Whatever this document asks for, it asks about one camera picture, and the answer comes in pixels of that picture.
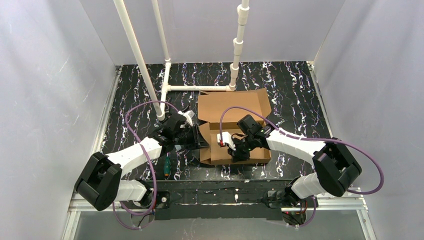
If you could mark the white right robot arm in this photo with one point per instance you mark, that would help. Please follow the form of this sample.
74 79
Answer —
335 168

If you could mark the black front mounting rail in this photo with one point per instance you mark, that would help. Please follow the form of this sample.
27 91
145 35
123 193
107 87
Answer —
228 199

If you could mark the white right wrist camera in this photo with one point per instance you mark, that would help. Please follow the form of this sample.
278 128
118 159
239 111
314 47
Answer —
224 139

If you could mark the light blue marker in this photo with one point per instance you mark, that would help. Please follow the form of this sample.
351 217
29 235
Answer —
178 148

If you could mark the brown cardboard box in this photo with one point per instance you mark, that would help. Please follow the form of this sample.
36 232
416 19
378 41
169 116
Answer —
210 108

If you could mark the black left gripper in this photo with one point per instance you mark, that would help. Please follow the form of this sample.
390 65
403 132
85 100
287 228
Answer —
192 136

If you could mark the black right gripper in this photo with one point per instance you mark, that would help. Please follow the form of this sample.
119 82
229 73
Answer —
240 151

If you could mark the green handled screwdriver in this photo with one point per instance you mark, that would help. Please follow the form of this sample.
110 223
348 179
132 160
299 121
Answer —
167 166

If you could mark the black grey pliers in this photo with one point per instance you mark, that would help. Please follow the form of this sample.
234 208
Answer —
184 109

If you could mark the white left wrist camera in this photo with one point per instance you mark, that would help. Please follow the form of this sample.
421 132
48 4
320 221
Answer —
188 116

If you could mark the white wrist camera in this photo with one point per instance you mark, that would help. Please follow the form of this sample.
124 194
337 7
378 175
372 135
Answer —
224 139
188 116

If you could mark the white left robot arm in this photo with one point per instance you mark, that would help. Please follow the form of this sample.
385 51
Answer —
100 182

